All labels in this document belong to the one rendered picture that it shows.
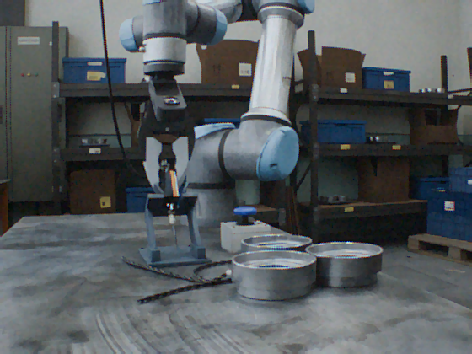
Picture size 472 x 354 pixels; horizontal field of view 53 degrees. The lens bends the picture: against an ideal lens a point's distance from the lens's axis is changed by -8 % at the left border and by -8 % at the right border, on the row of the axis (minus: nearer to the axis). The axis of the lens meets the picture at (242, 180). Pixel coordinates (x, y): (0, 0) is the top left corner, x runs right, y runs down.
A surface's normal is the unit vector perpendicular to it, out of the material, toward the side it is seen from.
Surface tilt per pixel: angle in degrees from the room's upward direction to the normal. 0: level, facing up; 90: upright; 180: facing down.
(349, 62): 93
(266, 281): 90
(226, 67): 93
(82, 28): 90
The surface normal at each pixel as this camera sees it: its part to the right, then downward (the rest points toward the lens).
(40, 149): 0.28, 0.06
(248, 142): -0.50, -0.26
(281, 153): 0.83, 0.15
